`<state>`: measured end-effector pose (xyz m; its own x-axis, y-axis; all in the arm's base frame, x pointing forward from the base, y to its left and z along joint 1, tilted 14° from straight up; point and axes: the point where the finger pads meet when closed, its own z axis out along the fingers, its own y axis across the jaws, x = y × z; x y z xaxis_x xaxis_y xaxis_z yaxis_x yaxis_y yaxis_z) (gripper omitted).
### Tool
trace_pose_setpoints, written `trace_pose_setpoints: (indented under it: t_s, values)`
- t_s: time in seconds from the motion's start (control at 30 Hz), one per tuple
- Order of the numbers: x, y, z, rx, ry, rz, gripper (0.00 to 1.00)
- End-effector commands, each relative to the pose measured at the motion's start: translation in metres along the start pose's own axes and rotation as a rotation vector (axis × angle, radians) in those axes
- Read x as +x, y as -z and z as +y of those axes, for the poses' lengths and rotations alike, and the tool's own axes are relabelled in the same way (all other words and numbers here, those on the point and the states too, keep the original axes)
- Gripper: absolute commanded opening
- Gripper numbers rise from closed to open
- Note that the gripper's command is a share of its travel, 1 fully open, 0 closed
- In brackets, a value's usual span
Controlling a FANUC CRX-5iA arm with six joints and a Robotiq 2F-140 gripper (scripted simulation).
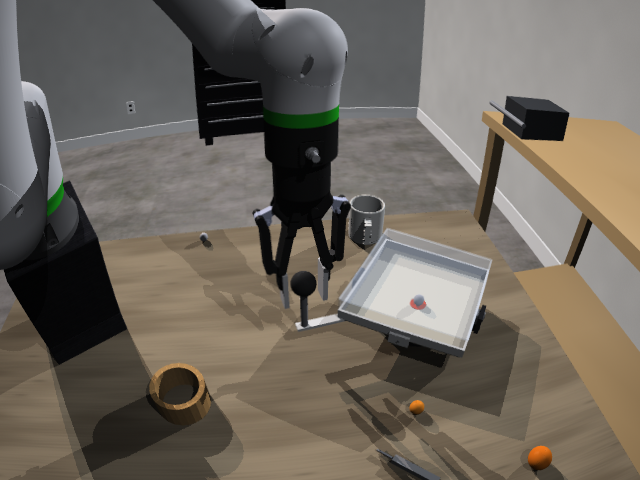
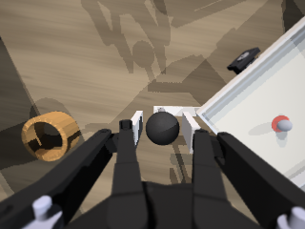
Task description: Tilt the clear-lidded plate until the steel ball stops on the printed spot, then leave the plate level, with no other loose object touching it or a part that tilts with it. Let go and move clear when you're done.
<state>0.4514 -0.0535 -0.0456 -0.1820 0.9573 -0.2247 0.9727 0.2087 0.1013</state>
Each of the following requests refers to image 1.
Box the orange ball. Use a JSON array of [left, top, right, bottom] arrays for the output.
[[528, 446, 552, 470], [409, 400, 424, 415]]

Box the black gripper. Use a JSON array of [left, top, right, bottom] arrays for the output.
[[253, 163, 351, 309]]

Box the white cup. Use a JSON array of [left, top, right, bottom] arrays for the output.
[[348, 195, 385, 245]]

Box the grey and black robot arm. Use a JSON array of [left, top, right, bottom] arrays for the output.
[[0, 0, 348, 270]]

